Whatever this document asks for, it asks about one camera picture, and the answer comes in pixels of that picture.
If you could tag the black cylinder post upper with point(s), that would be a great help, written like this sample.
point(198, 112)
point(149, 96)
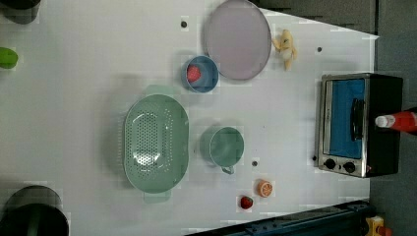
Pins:
point(20, 11)

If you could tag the red strawberry toy on table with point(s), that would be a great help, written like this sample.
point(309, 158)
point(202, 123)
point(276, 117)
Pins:
point(246, 202)

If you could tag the green mug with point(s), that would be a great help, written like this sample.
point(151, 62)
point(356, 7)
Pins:
point(223, 146)

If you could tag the large lilac plate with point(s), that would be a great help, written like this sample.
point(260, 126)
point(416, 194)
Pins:
point(237, 38)

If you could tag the green light indicator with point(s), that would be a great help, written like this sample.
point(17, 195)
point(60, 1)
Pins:
point(8, 58)

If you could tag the orange slice toy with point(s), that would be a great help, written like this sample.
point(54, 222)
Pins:
point(264, 188)

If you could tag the black toaster oven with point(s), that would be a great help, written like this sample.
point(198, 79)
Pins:
point(350, 141)

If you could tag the red strawberry in bowl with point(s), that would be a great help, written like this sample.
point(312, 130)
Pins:
point(193, 73)

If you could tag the red ketchup bottle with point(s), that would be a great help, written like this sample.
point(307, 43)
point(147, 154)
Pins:
point(404, 121)

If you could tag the blue metal frame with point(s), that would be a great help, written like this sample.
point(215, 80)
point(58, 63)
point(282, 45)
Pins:
point(347, 219)

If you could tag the small blue bowl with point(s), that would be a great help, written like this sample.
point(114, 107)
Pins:
point(209, 78)

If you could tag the green oval colander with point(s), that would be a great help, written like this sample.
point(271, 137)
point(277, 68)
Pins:
point(156, 143)

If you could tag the yellow banana toy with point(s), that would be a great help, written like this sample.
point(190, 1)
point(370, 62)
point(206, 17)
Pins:
point(284, 45)

